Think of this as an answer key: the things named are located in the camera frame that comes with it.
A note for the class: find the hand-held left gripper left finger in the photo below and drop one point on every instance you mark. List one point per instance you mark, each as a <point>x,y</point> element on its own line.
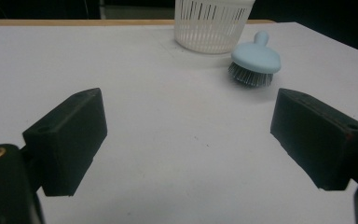
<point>68,140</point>

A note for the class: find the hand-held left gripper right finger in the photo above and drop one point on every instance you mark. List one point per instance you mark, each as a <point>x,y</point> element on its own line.
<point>317,140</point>

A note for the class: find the light blue hairbrush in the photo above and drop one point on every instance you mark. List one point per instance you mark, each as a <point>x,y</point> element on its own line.
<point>254,57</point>

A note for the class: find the white slotted plastic basket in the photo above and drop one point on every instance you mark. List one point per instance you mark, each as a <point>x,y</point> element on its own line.
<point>208,34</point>

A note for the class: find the white table cover sheet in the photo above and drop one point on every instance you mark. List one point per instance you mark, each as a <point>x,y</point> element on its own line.
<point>167,124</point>

